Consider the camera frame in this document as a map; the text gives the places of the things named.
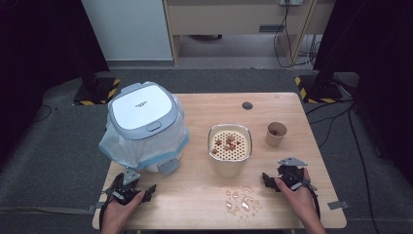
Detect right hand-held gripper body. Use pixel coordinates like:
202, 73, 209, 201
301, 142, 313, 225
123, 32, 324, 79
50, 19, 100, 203
276, 157, 313, 192

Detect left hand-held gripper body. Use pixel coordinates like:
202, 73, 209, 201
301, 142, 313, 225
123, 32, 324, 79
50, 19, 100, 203
105, 167, 147, 206

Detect brown paper cup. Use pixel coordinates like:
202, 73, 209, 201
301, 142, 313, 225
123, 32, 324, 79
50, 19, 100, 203
265, 121, 288, 148

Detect beige strainer container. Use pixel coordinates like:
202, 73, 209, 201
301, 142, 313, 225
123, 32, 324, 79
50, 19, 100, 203
206, 123, 254, 178

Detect white grey pedal trash bin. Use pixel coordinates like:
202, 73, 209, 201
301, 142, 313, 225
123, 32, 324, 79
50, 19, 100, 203
98, 81, 190, 176

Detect person's left hand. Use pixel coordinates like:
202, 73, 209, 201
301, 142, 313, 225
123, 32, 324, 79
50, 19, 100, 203
101, 190, 147, 226

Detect person's right hand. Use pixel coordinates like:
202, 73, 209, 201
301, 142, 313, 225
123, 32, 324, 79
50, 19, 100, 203
275, 169, 321, 226

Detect spilled water droplets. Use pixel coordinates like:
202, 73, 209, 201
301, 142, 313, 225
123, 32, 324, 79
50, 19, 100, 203
224, 184, 263, 222

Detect grey tape strip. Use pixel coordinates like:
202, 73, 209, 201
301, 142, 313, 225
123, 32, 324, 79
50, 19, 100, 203
86, 202, 107, 215
326, 200, 352, 211

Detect translucent plastic bin liner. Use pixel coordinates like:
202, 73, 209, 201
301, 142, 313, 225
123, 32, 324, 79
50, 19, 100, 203
98, 94, 190, 171

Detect black curtain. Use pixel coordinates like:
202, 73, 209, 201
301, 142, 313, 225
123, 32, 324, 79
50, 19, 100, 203
313, 0, 413, 188
0, 0, 110, 167

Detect white cabinet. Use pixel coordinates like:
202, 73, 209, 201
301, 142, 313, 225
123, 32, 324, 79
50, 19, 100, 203
81, 0, 174, 62

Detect light wooden desk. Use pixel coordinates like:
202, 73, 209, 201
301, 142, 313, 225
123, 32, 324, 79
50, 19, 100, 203
163, 0, 336, 66

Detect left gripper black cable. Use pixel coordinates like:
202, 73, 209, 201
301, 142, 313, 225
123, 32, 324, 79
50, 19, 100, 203
98, 194, 113, 230

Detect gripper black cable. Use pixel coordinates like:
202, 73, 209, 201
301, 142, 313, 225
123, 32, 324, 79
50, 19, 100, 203
98, 194, 113, 230
307, 183, 322, 219

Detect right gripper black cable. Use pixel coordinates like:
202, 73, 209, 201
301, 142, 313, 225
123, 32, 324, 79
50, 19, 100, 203
307, 183, 322, 219

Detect thin black floor cable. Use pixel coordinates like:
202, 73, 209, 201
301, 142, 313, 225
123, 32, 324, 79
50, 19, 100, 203
31, 103, 54, 124

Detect black hanging cables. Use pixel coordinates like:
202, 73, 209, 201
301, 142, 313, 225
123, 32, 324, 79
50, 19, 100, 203
273, 0, 323, 69

